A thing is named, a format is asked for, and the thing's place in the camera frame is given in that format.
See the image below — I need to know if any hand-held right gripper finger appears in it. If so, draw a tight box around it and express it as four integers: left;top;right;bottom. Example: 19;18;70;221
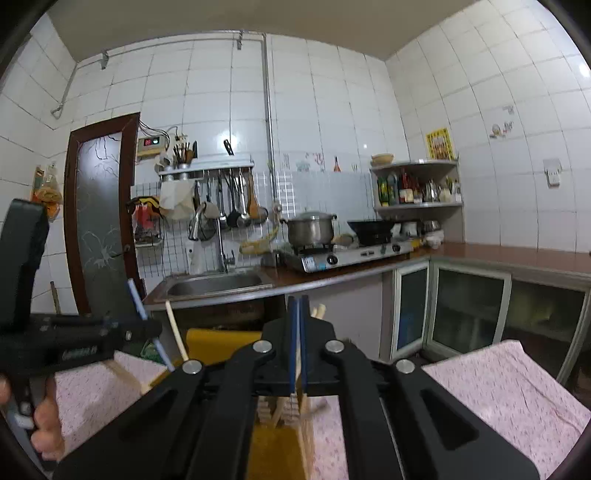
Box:
300;295;541;480
53;295;301;480

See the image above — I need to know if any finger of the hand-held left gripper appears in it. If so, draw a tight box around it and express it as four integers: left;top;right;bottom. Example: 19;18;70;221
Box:
104;316;163;354

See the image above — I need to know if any blue white chopstick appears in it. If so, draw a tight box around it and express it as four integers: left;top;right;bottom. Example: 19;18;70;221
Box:
127;278;177;372

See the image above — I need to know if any tan wooden chopstick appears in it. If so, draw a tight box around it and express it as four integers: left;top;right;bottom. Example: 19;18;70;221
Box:
295;304;328;416
104;359;153;395

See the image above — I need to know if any pale wooden chopstick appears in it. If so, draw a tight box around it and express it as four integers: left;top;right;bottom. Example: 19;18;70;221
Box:
165;301;190;361

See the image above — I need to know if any bundle of ridged wooden chopsticks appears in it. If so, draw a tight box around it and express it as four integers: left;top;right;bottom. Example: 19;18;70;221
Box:
257;396;301;431

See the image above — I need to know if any yellow plastic utensil holder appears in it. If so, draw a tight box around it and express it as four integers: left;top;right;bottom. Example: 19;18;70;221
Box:
148;327;308;480

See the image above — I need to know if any person's left hand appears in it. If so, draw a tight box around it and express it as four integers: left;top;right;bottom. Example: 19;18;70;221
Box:
0;374;66;463

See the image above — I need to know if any stainless steel sink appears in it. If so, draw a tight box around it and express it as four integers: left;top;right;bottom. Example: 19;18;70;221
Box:
144;268;275;311

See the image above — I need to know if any steel gas stove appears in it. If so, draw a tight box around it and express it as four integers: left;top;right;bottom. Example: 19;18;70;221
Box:
279;240;414;274

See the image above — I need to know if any steel pot with lid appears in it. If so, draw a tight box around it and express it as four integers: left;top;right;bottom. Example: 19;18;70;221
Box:
279;211;338;246

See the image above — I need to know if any chrome faucet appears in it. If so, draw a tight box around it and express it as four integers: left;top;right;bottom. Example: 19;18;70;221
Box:
188;203;237;274

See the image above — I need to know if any brown frosted glass door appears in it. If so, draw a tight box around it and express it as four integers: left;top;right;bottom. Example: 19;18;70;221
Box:
64;112;148;319

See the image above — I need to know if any yellow black cloth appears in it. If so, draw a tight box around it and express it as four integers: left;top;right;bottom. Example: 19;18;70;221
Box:
133;196;162;217

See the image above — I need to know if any steel ladle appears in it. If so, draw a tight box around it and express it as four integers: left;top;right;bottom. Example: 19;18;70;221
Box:
235;171;252;228

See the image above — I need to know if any black wok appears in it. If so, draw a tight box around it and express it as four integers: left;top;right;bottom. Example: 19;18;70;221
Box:
347;219;397;245

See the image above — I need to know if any black ladle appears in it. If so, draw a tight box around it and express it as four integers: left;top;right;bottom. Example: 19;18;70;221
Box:
226;171;241;229

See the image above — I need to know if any white hanging cloth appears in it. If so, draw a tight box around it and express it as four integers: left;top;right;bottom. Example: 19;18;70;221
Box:
159;181;197;220

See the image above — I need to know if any wooden spatula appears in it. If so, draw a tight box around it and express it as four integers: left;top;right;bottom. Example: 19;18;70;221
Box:
247;168;269;221

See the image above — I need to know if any white glass door cabinet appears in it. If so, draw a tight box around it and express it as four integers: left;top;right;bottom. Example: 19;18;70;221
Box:
392;256;591;384

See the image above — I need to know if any steel chopstick cup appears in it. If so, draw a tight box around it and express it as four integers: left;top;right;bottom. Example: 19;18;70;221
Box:
172;141;198;169

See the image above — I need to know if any beige controller box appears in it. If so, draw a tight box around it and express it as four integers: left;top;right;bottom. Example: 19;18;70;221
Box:
136;135;169;160

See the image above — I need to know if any row of condiment bottles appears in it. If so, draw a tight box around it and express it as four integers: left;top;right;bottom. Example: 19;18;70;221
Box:
376;168;462;206

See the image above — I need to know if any pink floral tablecloth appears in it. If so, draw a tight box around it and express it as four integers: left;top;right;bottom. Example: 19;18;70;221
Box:
46;339;591;480

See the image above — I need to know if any white corner shelf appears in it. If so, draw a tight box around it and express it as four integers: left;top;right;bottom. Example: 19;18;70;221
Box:
369;159;464;221

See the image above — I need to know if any wall wire basket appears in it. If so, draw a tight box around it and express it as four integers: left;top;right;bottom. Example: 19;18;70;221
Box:
133;196;164;247

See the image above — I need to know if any yellow hose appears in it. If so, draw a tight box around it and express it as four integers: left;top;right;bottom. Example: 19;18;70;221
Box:
240;226;280;256

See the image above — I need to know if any metal wall pipe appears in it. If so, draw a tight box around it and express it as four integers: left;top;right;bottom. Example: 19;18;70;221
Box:
51;30;278;217

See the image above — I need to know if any yellow wall sticker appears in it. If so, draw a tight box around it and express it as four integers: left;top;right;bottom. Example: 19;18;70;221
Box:
426;128;452;161

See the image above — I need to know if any white wall socket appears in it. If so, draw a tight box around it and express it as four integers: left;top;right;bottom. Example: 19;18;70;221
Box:
542;158;563;186

